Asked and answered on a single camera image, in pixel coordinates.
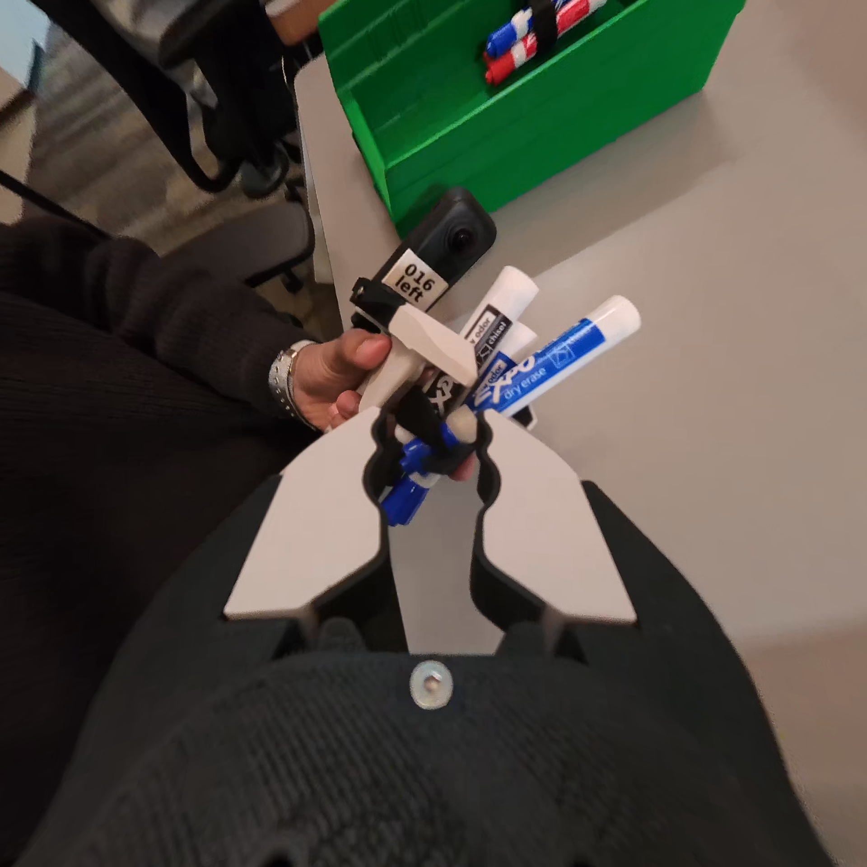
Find green plastic bin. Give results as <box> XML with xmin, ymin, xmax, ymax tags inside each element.
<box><xmin>317</xmin><ymin>0</ymin><xmax>746</xmax><ymax>238</ymax></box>

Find red dry erase marker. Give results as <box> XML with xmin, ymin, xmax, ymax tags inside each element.
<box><xmin>483</xmin><ymin>0</ymin><xmax>608</xmax><ymax>87</ymax></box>

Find grey desk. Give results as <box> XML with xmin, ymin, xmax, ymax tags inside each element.
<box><xmin>293</xmin><ymin>0</ymin><xmax>867</xmax><ymax>814</ymax></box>

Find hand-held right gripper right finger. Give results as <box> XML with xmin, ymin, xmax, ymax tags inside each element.
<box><xmin>469</xmin><ymin>410</ymin><xmax>639</xmax><ymax>654</ymax></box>

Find pale wooden-edged desk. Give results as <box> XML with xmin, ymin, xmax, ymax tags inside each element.
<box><xmin>266</xmin><ymin>0</ymin><xmax>340</xmax><ymax>47</ymax></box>

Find silver wristwatch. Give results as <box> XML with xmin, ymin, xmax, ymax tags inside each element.
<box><xmin>268</xmin><ymin>340</ymin><xmax>321</xmax><ymax>424</ymax></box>

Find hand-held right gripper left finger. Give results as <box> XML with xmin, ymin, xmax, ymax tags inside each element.
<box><xmin>224</xmin><ymin>410</ymin><xmax>392</xmax><ymax>651</ymax></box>

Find black dry erase marker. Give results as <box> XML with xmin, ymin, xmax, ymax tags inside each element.
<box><xmin>416</xmin><ymin>266</ymin><xmax>541</xmax><ymax>424</ymax></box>

